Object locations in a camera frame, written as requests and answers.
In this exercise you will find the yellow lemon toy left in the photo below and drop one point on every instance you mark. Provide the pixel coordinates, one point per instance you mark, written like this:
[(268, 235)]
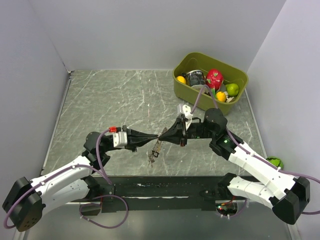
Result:
[(181, 79)]

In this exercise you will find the green watermelon ball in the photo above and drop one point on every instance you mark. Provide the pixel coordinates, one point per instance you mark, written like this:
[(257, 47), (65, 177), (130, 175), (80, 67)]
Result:
[(277, 162)]

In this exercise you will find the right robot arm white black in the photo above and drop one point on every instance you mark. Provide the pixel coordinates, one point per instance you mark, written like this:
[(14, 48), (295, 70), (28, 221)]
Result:
[(286, 195)]

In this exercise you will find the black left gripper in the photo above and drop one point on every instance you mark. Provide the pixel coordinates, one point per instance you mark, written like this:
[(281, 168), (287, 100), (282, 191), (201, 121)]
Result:
[(136, 139)]

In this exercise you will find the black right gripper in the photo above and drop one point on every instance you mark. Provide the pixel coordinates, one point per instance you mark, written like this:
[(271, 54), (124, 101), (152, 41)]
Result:
[(174, 134)]

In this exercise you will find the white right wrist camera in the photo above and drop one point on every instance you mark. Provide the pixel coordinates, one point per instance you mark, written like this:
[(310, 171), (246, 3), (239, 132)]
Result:
[(184, 112)]

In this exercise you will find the yellow lemon toy right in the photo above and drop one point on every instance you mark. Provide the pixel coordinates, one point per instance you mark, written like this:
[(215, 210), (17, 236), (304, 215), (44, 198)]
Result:
[(221, 96)]

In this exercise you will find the green pear toy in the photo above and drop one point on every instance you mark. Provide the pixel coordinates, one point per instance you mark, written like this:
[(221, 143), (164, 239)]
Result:
[(232, 89)]

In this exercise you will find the olive green plastic bin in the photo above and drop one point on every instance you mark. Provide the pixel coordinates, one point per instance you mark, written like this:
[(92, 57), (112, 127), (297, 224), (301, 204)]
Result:
[(200, 61)]

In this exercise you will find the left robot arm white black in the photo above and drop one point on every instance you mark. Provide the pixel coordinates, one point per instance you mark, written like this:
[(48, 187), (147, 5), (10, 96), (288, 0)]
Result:
[(29, 200)]

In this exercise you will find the red dragon fruit toy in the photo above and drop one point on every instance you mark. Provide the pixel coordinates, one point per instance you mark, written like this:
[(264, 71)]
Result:
[(214, 79)]

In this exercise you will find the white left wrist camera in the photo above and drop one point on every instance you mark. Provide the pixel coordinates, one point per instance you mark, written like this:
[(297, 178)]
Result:
[(119, 137)]

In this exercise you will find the black printed cup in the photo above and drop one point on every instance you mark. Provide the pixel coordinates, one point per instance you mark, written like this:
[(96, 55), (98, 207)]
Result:
[(195, 79)]

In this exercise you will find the yellow lemon toy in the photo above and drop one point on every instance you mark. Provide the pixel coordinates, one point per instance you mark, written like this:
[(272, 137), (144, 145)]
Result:
[(181, 79), (221, 96)]

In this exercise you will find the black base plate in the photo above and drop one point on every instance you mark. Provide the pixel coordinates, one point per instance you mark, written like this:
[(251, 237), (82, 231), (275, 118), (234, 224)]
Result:
[(149, 193)]

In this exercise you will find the metal disc keyring with rings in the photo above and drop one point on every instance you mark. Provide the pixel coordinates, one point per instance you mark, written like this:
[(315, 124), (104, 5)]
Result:
[(154, 152)]

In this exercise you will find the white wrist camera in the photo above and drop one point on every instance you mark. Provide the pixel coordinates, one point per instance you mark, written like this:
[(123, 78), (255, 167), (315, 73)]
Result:
[(119, 137), (184, 112)]

